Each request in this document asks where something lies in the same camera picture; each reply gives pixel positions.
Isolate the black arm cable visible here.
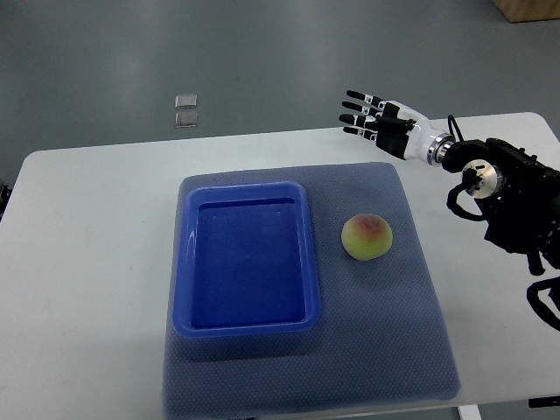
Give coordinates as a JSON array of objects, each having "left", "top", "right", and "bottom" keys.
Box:
[{"left": 445, "top": 115, "right": 466, "bottom": 144}]

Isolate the floor metal plate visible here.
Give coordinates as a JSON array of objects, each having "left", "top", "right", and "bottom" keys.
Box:
[
  {"left": 175, "top": 93, "right": 198, "bottom": 109},
  {"left": 174, "top": 110, "right": 198, "bottom": 128}
]

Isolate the white table leg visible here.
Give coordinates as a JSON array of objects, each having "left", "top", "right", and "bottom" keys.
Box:
[{"left": 458, "top": 404, "right": 482, "bottom": 420}]

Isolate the blue textured mat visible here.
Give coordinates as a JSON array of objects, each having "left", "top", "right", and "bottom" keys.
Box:
[{"left": 163, "top": 163, "right": 460, "bottom": 419}]

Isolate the upper floor metal plate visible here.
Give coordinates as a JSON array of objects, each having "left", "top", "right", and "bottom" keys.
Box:
[{"left": 175, "top": 93, "right": 198, "bottom": 109}]

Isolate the blue plastic tray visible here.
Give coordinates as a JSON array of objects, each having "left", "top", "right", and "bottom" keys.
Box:
[{"left": 171, "top": 181, "right": 321, "bottom": 340}]

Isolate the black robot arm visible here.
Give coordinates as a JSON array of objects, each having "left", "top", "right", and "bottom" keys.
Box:
[{"left": 428, "top": 138, "right": 559, "bottom": 277}]

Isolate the lower floor metal plate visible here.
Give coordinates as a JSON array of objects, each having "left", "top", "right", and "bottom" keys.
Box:
[{"left": 174, "top": 110, "right": 198, "bottom": 128}]

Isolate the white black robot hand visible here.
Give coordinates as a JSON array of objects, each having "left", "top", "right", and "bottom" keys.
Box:
[{"left": 339, "top": 90, "right": 451, "bottom": 165}]

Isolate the black table edge bracket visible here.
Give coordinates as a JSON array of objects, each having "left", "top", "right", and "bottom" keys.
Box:
[{"left": 528, "top": 395, "right": 560, "bottom": 409}]

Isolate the green pink peach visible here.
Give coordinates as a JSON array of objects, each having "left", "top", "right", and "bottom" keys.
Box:
[{"left": 340, "top": 213, "right": 393, "bottom": 262}]

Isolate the brown cardboard box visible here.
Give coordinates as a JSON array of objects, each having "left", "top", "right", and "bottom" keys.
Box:
[{"left": 493, "top": 0, "right": 559, "bottom": 23}]

